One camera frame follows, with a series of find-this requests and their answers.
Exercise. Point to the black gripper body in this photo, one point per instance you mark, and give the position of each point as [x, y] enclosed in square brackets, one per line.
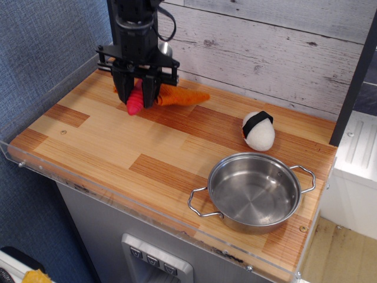
[137, 54]

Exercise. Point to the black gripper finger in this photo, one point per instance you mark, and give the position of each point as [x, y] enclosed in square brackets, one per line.
[151, 86]
[124, 83]

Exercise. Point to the orange knitted cloth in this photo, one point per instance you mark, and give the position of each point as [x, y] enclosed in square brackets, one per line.
[169, 95]

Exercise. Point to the red handled metal spoon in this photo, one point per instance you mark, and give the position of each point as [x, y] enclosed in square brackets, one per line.
[135, 102]

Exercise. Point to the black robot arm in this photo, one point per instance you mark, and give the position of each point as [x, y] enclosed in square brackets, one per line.
[136, 15]

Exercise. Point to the white plush egg black band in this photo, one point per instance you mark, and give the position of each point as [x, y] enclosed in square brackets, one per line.
[258, 131]

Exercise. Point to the stainless steel pot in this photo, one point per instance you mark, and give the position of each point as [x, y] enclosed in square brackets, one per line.
[253, 192]

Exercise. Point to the clear acrylic table guard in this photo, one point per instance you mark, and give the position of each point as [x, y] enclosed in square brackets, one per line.
[149, 164]

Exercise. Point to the grey toy fridge cabinet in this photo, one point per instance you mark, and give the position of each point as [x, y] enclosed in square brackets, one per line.
[101, 227]

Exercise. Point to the silver dispenser button panel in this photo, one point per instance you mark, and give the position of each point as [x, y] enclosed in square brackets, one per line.
[147, 263]

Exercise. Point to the black and yellow object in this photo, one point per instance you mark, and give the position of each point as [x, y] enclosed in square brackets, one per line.
[17, 266]

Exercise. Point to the white ridged side counter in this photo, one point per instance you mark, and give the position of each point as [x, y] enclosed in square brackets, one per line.
[349, 199]

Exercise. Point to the dark right vertical post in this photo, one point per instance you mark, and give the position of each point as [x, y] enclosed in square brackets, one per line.
[361, 69]

